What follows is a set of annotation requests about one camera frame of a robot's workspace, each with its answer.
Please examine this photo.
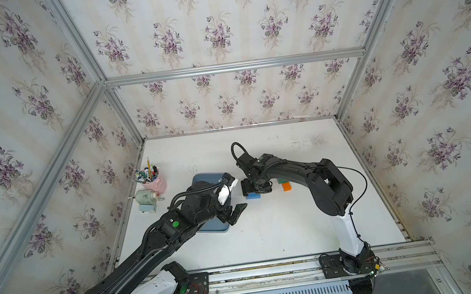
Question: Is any pale green lotion bottle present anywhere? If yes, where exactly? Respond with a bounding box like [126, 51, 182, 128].
[134, 189, 163, 206]

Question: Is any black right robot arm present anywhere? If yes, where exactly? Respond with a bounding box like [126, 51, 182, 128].
[234, 151, 380, 276]

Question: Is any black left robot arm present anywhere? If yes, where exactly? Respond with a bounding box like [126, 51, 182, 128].
[71, 174, 246, 294]

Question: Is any pink pen holder cup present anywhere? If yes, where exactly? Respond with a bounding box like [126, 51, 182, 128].
[143, 174, 167, 195]

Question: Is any blue lego brick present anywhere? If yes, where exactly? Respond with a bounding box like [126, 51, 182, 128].
[246, 193, 261, 200]

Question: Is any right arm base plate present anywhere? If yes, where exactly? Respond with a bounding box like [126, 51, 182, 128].
[318, 248, 381, 279]

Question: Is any orange lego brick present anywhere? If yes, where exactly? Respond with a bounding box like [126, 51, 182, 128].
[282, 183, 292, 192]

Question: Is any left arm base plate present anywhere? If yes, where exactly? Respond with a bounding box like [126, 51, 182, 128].
[173, 272, 210, 294]

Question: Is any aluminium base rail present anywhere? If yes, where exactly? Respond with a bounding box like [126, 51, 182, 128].
[206, 241, 444, 294]

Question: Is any blue plastic tray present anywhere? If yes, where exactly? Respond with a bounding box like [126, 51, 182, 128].
[188, 170, 237, 236]

